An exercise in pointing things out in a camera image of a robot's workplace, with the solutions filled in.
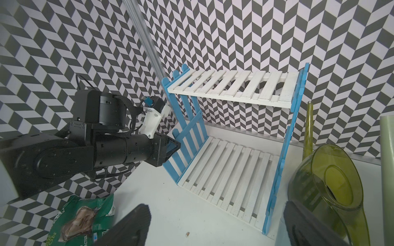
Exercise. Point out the beige plastic watering can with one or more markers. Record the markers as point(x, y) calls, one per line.
point(387, 170)

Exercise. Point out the olive green transparent watering can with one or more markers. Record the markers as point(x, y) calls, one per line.
point(328, 184)

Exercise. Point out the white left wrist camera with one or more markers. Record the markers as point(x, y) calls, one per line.
point(155, 110)

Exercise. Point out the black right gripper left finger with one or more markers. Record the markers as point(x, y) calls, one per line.
point(132, 230)

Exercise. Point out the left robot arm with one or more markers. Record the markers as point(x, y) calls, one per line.
point(106, 130)

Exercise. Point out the green snack bag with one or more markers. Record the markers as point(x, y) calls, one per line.
point(81, 222)

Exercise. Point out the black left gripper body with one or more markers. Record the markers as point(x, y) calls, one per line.
point(163, 147)

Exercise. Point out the aluminium corner post left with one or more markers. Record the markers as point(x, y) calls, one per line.
point(145, 37)

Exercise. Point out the blue and white wooden shelf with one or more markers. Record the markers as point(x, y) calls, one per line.
point(240, 180)

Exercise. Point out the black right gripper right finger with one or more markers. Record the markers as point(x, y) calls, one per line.
point(304, 229)

